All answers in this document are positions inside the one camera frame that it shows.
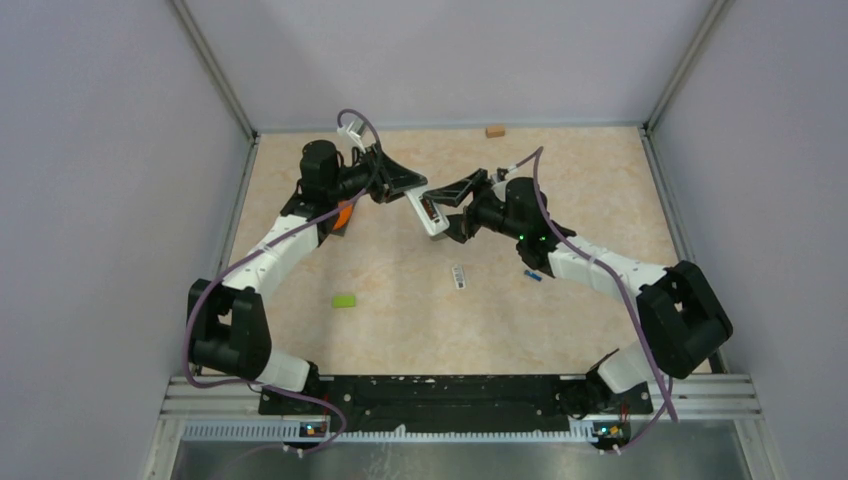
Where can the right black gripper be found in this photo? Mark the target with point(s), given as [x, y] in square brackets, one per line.
[463, 226]

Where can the orange tape roll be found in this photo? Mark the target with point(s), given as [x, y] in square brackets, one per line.
[343, 220]

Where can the white remote battery cover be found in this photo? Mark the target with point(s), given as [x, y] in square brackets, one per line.
[459, 277]

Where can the green block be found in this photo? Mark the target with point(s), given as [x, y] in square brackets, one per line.
[343, 301]

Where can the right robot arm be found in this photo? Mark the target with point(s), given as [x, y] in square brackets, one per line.
[679, 319]

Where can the white remote control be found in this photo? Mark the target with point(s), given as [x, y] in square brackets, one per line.
[431, 217]

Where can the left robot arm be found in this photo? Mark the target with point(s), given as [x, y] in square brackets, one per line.
[227, 328]

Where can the tan wooden block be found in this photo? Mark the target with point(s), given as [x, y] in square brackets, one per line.
[494, 131]

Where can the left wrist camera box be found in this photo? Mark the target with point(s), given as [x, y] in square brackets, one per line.
[352, 134]

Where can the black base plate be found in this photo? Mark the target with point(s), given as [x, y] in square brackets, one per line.
[458, 403]

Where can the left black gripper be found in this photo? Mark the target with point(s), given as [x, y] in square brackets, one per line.
[393, 179]

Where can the blue block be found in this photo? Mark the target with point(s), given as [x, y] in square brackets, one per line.
[533, 275]

